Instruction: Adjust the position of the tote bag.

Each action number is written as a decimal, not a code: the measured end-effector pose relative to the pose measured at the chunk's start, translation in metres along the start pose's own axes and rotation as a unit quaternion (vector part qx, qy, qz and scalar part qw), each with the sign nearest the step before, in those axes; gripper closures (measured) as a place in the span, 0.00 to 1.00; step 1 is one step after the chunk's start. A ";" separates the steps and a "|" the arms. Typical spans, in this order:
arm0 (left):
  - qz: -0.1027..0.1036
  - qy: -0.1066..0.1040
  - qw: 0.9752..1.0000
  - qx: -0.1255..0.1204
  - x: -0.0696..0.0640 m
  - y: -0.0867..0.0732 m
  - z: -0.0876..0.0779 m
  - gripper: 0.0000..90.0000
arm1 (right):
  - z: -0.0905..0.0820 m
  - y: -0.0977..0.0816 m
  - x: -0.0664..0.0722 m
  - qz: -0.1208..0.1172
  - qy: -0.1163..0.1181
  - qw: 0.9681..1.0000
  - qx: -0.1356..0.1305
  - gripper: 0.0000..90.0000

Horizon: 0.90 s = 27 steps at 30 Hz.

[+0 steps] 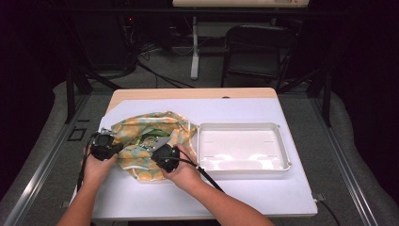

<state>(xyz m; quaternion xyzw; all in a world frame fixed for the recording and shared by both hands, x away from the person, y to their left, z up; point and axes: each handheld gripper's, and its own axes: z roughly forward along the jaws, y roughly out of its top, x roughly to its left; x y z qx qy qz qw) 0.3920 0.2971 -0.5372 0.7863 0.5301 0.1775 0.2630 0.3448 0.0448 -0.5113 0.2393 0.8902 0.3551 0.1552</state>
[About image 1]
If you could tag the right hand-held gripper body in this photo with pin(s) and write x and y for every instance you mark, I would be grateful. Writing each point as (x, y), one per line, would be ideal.
(166, 155)

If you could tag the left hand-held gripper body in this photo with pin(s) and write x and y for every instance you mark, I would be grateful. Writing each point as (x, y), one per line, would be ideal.
(103, 146)

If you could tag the green seaweed snack packet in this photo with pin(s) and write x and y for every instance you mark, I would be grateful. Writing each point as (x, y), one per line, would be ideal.
(153, 133)

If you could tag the fruit print cloth bag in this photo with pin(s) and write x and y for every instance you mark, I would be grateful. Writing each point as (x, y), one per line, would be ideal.
(135, 125)

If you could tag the white plastic tray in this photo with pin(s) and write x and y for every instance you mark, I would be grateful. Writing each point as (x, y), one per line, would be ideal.
(238, 147)

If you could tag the person's right hand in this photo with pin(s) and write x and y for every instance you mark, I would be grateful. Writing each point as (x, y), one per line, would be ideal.
(185, 174)

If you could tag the person's left hand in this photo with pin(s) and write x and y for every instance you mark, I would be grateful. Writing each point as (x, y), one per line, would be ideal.
(97, 172)

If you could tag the white table board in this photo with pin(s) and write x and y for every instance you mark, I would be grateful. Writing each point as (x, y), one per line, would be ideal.
(200, 109)

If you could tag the black metal stand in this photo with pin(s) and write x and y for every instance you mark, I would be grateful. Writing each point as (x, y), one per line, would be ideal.
(70, 94)
(326, 94)

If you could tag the light wooden table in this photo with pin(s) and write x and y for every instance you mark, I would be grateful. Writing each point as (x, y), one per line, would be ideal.
(188, 93)

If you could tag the white desk leg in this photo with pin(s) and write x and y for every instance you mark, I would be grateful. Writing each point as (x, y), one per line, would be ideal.
(194, 56)

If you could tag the black cabinet with red light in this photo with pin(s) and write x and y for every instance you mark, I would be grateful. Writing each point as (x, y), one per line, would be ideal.
(106, 40)

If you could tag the black folding chair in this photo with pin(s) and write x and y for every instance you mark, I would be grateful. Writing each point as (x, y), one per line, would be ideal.
(257, 47)

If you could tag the aluminium floor rail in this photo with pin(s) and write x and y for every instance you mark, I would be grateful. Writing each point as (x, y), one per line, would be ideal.
(345, 166)
(47, 163)

